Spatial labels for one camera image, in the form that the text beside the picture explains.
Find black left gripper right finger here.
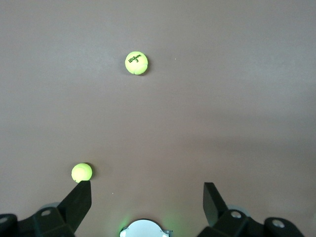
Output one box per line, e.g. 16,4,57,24
197,182,305,237

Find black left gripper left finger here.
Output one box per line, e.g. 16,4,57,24
0,181,92,237

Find yellow Wilson 3 tennis ball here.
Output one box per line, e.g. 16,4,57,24
124,51,150,76

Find brown table mat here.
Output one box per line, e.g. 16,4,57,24
0,0,316,237

